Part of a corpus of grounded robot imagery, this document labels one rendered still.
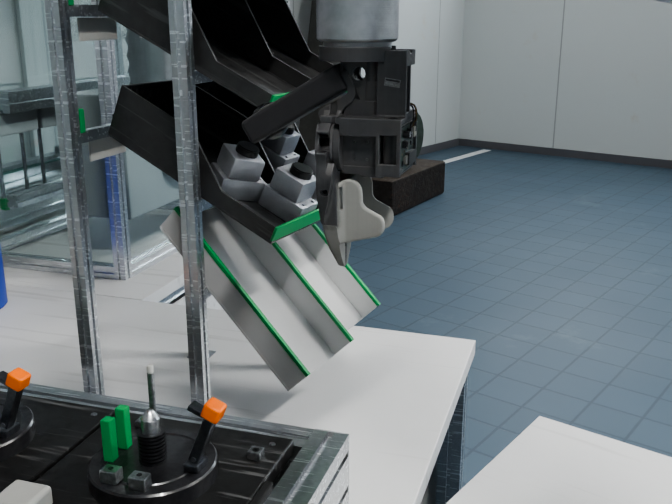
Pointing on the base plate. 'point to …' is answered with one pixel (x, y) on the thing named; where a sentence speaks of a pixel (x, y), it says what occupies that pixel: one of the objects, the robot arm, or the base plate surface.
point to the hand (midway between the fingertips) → (336, 252)
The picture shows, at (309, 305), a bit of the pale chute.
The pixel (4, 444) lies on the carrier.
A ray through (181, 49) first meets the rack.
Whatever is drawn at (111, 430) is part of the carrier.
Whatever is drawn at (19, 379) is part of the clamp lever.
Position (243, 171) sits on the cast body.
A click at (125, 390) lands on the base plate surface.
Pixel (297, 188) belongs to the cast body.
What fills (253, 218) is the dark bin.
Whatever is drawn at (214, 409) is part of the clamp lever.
